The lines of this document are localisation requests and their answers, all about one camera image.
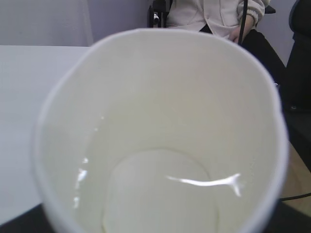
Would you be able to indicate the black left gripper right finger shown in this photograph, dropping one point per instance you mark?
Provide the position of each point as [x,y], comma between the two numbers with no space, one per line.
[286,219]

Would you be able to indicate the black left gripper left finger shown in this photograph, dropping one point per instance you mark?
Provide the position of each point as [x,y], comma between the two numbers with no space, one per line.
[32,221]

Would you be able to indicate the white paper cup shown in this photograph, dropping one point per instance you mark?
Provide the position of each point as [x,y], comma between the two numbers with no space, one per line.
[161,131]

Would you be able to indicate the person in white jacket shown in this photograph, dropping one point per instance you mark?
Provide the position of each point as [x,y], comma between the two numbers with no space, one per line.
[223,18]

